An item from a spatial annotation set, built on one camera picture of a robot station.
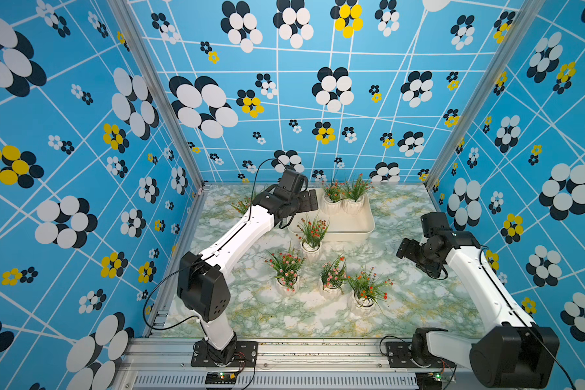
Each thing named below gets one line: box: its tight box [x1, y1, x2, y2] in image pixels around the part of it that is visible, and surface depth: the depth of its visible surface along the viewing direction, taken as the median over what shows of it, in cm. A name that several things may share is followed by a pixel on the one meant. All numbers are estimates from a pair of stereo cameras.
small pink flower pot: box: [321, 179, 345, 216], surface depth 106 cm
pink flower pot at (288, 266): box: [264, 244, 306, 296], surface depth 80 cm
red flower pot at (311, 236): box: [295, 212, 331, 264], surface depth 91 cm
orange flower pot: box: [342, 173, 373, 216], surface depth 107 cm
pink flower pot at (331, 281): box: [318, 255, 347, 300], surface depth 81 cm
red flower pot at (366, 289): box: [346, 266, 394, 319], surface depth 78 cm
